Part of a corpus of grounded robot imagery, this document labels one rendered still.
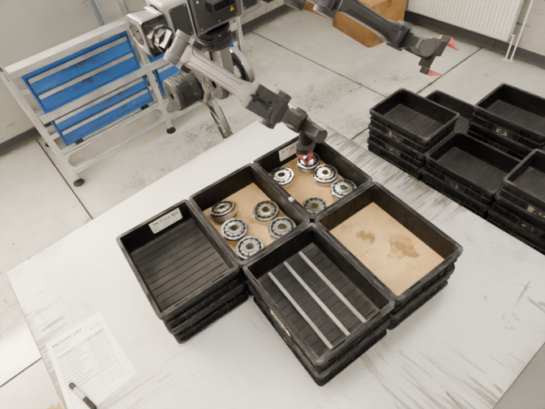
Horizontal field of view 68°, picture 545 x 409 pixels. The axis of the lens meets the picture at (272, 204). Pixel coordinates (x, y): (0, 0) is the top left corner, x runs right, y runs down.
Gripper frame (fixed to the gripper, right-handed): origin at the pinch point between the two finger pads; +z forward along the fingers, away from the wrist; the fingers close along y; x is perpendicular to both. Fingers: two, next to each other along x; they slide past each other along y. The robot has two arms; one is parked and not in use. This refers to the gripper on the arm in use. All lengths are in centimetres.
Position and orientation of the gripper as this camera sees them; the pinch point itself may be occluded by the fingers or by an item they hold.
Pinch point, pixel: (307, 157)
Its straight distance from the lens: 172.8
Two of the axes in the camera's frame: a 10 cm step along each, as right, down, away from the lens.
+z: 1.4, 6.4, 7.6
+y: 2.6, -7.6, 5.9
